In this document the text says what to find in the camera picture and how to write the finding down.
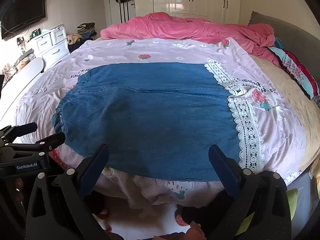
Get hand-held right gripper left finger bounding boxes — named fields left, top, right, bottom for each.
left=26, top=144, right=110, bottom=240

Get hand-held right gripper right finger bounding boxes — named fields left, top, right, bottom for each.
left=209, top=144, right=292, bottom=240

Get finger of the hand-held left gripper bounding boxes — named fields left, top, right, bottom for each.
left=7, top=132, right=66, bottom=155
left=0, top=122, right=38, bottom=140

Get blue denim pants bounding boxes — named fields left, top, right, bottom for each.
left=51, top=63, right=265, bottom=182

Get person's left hand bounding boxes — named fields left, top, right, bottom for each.
left=14, top=177, right=25, bottom=207

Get white round table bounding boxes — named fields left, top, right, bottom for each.
left=0, top=57, right=46, bottom=124

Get green cloth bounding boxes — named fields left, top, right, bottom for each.
left=285, top=188, right=299, bottom=213

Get white drawer dresser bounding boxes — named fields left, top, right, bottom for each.
left=26, top=25, right=70, bottom=67

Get pile of folded clothes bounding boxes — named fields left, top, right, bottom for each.
left=67, top=22, right=97, bottom=46

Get colourful striped floral pillow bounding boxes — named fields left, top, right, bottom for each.
left=267, top=36, right=320, bottom=100

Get pink strawberry printed blanket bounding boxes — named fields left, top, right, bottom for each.
left=14, top=37, right=307, bottom=207

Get white door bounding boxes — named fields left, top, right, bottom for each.
left=103, top=0, right=137, bottom=27

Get pink duvet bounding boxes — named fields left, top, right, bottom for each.
left=100, top=12, right=284, bottom=67

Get grey headboard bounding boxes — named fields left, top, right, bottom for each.
left=248, top=11, right=320, bottom=87

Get black wall television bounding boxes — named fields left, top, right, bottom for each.
left=0, top=0, right=47, bottom=40

